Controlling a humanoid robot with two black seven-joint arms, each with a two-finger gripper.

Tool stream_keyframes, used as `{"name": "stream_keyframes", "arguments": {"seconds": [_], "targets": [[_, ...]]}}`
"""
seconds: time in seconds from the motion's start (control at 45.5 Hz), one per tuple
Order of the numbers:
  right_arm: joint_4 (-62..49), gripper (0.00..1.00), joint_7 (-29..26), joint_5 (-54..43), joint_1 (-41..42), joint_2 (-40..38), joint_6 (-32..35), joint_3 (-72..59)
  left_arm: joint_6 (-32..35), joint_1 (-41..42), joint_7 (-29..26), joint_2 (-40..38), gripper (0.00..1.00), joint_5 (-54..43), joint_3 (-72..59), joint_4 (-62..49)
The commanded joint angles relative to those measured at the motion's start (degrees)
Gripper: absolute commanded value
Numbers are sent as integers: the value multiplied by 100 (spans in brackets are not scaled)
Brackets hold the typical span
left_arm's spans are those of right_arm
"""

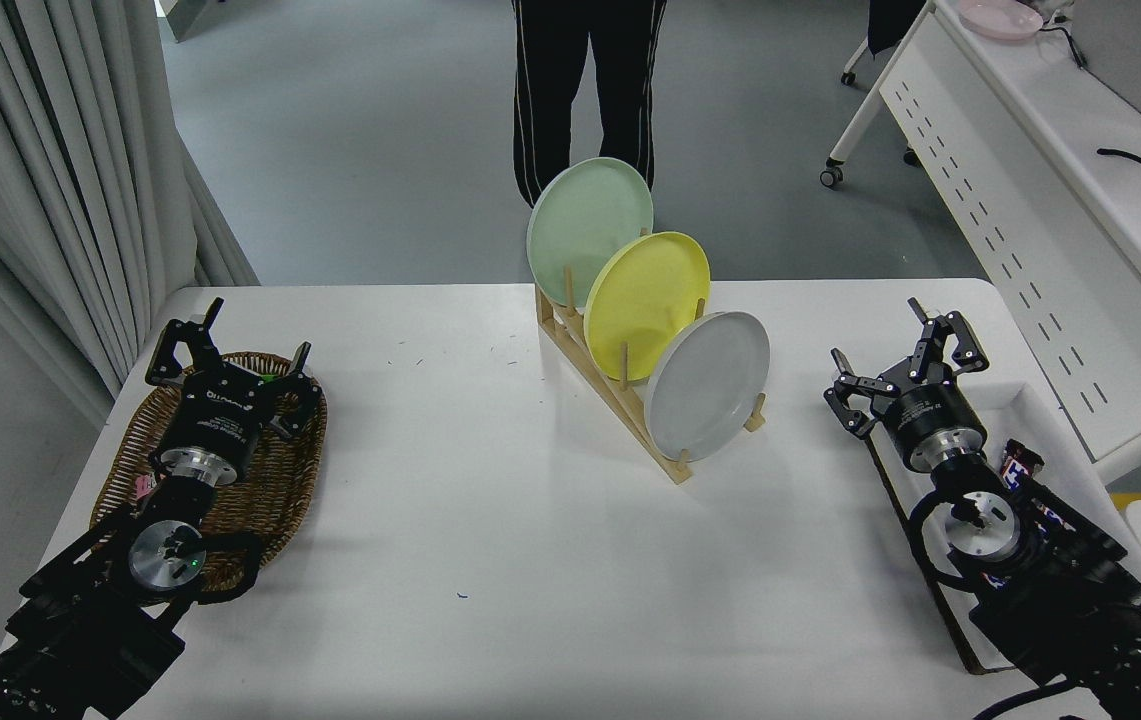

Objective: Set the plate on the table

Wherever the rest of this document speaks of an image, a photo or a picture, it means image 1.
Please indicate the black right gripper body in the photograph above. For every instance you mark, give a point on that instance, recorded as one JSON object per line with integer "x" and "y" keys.
{"x": 932, "y": 412}

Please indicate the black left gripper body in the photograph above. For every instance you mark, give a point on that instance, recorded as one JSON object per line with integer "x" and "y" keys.
{"x": 222, "y": 415}

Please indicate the grey plate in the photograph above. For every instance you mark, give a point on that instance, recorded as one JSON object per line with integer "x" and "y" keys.
{"x": 705, "y": 390}

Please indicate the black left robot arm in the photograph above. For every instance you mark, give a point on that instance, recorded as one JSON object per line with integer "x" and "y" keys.
{"x": 80, "y": 630}

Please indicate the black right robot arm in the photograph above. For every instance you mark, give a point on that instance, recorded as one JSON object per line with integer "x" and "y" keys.
{"x": 1080, "y": 610}

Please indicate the yellow plate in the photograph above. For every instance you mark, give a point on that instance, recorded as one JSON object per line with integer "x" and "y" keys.
{"x": 645, "y": 300}

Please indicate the wooden plate rack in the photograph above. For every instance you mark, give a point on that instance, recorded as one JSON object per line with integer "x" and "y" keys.
{"x": 570, "y": 345}

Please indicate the pale green plate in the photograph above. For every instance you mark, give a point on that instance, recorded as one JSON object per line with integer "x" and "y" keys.
{"x": 580, "y": 225}

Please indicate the pink plate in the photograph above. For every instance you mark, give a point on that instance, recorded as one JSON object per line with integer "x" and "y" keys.
{"x": 1000, "y": 18}

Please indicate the white tray with dark edge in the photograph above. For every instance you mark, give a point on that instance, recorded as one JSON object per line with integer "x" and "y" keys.
{"x": 1005, "y": 410}

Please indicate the brown wicker basket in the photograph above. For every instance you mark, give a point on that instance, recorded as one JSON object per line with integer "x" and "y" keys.
{"x": 280, "y": 480}

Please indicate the brown snack bar, white characters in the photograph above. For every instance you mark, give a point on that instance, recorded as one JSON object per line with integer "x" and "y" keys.
{"x": 1022, "y": 458}

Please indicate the small pink item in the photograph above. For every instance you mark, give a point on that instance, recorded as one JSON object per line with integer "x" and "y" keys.
{"x": 143, "y": 486}

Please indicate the brown Snickers bar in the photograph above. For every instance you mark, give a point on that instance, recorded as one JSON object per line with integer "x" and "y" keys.
{"x": 1055, "y": 515}

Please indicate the white perforated desk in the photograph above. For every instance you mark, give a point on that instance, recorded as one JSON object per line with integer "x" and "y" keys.
{"x": 1030, "y": 150}

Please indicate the grey curtain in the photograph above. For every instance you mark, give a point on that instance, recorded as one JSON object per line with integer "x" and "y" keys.
{"x": 30, "y": 150}

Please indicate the grey laptop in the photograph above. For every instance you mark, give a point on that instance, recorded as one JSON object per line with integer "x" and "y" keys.
{"x": 1130, "y": 50}

